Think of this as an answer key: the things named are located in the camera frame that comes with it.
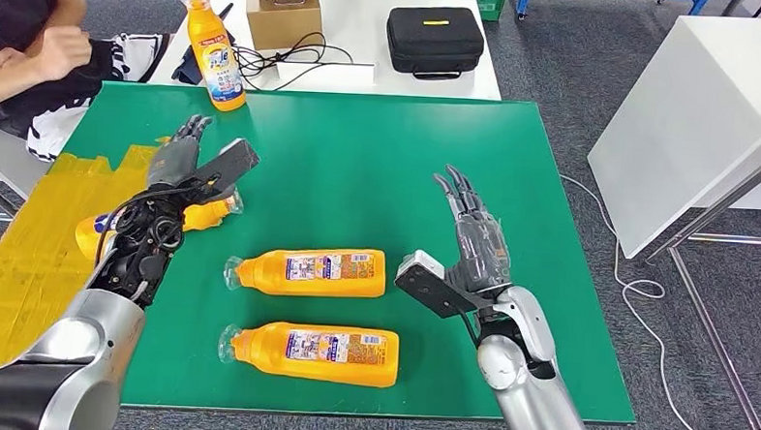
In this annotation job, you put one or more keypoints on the brown cardboard box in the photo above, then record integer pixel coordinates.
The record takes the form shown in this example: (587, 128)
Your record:
(283, 24)

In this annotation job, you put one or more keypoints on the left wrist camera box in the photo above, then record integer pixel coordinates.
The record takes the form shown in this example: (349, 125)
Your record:
(228, 162)

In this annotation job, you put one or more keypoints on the metal table frame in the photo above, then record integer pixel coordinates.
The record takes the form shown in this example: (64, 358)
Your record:
(721, 201)

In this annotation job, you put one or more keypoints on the person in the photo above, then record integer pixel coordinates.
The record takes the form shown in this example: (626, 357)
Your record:
(13, 88)

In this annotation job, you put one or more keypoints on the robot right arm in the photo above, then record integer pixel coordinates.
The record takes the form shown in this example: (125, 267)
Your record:
(533, 400)

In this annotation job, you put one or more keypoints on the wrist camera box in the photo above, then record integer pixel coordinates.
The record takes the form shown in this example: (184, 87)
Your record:
(429, 286)
(228, 162)

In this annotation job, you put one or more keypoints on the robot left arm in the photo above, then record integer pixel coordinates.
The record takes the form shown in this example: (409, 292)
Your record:
(79, 348)

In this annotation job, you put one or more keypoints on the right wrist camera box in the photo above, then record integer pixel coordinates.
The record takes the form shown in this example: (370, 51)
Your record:
(429, 286)

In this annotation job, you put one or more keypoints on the tablet in dark blue case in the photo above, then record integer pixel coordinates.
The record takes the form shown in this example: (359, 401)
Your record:
(186, 70)

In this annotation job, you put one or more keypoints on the flat white box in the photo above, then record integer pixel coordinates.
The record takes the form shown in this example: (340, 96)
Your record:
(327, 76)

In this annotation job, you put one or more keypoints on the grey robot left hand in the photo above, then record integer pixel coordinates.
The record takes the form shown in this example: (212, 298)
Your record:
(171, 163)

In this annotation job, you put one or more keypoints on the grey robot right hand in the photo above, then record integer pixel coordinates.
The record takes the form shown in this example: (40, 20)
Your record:
(481, 256)

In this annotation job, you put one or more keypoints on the black carrying case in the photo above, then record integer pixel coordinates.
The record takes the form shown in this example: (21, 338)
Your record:
(434, 39)

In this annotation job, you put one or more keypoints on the green plastic crate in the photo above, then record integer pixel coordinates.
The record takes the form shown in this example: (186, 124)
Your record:
(486, 3)

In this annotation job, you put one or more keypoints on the orange detergent bottle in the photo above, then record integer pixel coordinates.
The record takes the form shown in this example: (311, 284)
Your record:
(322, 368)
(217, 59)
(204, 215)
(326, 282)

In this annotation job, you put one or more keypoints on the large white table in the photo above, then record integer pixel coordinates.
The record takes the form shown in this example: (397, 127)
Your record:
(680, 124)

